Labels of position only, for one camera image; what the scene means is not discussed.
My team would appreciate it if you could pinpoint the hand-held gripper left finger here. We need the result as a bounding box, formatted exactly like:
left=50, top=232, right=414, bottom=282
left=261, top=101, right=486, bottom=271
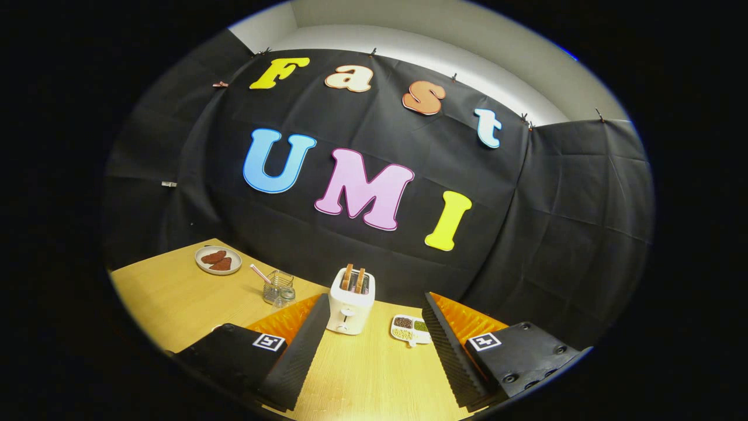
left=168, top=294, right=332, bottom=413

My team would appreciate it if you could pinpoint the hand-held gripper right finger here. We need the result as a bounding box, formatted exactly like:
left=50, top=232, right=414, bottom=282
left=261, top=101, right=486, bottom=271
left=422, top=292, right=592, bottom=411

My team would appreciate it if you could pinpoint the white divided dish with beans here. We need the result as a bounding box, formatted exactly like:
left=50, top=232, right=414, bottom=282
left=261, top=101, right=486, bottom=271
left=390, top=315, right=433, bottom=347

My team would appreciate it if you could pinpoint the wooden table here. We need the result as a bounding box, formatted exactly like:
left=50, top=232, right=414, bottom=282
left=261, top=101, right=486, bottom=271
left=110, top=238, right=474, bottom=421

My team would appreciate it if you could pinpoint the white toaster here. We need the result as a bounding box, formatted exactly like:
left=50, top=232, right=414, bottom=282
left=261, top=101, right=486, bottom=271
left=326, top=267, right=376, bottom=336

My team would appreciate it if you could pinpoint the small round white plate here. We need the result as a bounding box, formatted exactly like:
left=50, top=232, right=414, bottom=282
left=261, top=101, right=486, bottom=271
left=195, top=245, right=243, bottom=276

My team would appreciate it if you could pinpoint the wire mesh holder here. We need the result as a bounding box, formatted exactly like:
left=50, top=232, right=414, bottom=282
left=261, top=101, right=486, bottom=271
left=262, top=270, right=295, bottom=304

